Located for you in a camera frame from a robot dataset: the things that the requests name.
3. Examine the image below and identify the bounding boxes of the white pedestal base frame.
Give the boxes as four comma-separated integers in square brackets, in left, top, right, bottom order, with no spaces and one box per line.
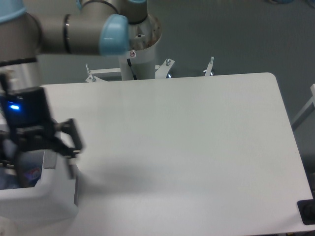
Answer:
[85,56,215,83]

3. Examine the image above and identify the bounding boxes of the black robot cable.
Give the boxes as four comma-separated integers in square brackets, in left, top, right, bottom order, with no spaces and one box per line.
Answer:
[126,58,138,81]

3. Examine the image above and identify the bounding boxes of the black device at table edge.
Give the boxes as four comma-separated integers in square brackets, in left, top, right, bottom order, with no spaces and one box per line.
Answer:
[297,199,315,225]

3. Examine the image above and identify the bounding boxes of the white frame at right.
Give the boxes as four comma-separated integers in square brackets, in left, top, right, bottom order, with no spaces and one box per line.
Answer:
[291,84,315,131]

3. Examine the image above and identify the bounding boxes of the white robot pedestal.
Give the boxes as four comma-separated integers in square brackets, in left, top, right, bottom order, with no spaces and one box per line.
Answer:
[119,14,162,81]

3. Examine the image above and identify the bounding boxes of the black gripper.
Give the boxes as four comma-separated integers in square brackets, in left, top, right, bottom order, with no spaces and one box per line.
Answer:
[0,87,84,188]

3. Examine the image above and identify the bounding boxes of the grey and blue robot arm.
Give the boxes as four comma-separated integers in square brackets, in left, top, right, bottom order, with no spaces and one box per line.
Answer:
[0,0,148,188]

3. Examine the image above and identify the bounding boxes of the clear plastic water bottle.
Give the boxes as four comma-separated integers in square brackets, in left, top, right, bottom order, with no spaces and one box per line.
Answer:
[0,150,44,190]

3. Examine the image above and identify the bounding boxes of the white trash can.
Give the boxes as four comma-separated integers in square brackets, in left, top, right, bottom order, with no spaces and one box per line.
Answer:
[0,150,78,221]

